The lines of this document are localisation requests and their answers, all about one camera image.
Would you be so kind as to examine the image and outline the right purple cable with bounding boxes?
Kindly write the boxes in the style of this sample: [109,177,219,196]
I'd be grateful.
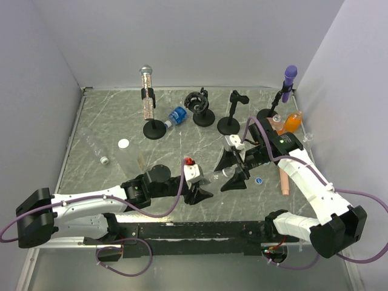
[244,116,388,270]

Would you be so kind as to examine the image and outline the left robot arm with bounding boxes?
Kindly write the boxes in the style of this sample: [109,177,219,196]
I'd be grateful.
[16,164,213,249]

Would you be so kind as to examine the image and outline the aluminium rail frame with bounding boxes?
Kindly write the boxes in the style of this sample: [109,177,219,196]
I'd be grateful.
[25,89,364,290]

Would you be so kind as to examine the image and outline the orange square bottle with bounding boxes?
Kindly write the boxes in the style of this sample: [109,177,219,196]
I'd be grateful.
[267,114,284,135]

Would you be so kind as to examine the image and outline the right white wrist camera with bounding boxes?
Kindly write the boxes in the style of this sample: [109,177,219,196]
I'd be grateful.
[223,135,245,152]

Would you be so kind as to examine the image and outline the clear Pocari bottle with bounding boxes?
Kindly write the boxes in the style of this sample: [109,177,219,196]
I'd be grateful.
[205,167,235,183]

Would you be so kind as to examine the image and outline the purple cable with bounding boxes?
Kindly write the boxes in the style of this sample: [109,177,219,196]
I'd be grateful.
[0,160,187,243]
[244,116,388,270]

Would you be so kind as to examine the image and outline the black glitter microphone stand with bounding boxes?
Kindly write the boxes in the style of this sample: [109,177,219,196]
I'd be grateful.
[141,87,167,140]

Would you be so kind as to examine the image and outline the black empty clip stand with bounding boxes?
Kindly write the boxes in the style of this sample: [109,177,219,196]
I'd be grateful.
[217,90,249,135]

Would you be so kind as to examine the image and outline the clear capless bottle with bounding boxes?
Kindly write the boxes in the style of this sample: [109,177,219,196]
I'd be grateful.
[303,132,314,150]

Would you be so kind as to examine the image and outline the clear bottle at left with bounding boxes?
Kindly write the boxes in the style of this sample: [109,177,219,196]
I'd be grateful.
[79,128,109,165]

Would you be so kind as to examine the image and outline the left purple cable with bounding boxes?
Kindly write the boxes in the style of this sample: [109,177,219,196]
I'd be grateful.
[0,160,187,243]

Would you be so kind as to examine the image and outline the black shock mount stand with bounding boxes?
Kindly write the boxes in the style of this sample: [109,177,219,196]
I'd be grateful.
[184,87,215,127]

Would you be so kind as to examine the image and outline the pink beige microphone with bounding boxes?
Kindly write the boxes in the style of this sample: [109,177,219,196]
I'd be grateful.
[279,169,290,196]

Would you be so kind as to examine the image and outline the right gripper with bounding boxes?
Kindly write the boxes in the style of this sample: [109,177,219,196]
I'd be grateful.
[213,144,271,193]

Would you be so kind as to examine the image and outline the clear white-capped tea bottle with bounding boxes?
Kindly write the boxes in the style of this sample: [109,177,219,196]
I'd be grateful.
[116,139,146,178]

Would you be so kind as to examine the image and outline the orange round bottle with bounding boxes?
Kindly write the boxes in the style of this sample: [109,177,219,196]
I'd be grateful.
[284,111,303,133]

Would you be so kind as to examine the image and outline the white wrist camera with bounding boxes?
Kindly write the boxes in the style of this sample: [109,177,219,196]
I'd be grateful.
[223,135,245,152]
[184,157,204,184]

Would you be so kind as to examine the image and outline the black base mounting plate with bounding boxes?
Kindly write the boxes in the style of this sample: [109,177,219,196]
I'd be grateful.
[83,221,299,258]

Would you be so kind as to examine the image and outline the white blue Pocari cap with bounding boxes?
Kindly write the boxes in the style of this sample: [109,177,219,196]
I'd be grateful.
[255,177,263,185]

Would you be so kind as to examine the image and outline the glitter silver microphone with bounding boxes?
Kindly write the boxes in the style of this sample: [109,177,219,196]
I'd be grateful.
[139,65,156,121]

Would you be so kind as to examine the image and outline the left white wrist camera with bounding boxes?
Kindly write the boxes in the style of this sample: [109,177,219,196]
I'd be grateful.
[184,157,204,184]

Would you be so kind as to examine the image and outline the blue label water bottle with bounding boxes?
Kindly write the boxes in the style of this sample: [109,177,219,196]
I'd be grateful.
[164,106,187,129]

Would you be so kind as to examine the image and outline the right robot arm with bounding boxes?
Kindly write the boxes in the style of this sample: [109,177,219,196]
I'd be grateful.
[216,117,367,258]

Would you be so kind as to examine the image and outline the black purple microphone stand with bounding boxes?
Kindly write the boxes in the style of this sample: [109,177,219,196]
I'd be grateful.
[256,81,293,119]

